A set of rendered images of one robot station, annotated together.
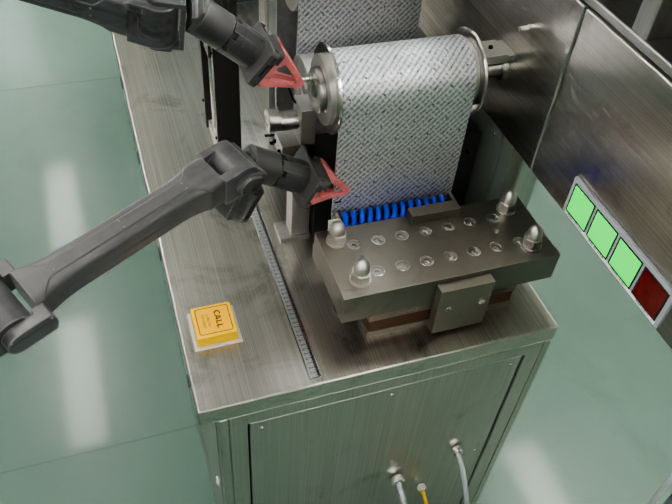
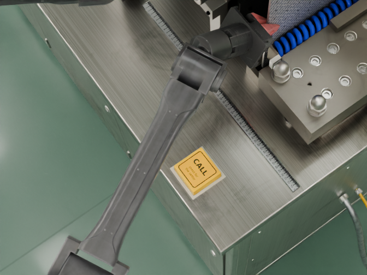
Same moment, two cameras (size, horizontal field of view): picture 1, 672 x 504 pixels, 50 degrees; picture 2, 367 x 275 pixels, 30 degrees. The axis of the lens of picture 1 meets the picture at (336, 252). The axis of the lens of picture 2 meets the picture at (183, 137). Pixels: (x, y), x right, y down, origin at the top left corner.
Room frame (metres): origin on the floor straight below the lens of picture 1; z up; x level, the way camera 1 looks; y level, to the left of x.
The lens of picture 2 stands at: (0.35, 0.25, 2.21)
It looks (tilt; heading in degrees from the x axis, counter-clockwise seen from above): 69 degrees down; 355
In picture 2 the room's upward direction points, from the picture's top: 9 degrees counter-clockwise
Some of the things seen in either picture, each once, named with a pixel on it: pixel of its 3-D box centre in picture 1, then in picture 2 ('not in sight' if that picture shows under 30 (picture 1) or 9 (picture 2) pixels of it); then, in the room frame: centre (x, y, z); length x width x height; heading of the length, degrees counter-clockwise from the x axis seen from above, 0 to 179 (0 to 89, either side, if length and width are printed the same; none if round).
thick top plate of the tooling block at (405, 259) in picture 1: (435, 255); (362, 53); (0.90, -0.18, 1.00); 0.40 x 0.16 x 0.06; 112
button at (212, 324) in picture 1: (214, 323); (197, 171); (0.77, 0.20, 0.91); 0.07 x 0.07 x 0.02; 22
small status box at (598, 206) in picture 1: (614, 248); not in sight; (0.76, -0.40, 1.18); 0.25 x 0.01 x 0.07; 22
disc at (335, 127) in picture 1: (327, 89); not in sight; (1.00, 0.04, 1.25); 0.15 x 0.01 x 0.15; 22
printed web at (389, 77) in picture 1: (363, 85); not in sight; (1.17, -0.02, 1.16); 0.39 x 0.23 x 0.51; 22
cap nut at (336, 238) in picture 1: (337, 231); (282, 69); (0.88, 0.00, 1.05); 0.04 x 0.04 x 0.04
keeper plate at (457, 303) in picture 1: (461, 305); not in sight; (0.82, -0.22, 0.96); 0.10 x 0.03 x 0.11; 112
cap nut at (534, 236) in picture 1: (534, 235); not in sight; (0.92, -0.34, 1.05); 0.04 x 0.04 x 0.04
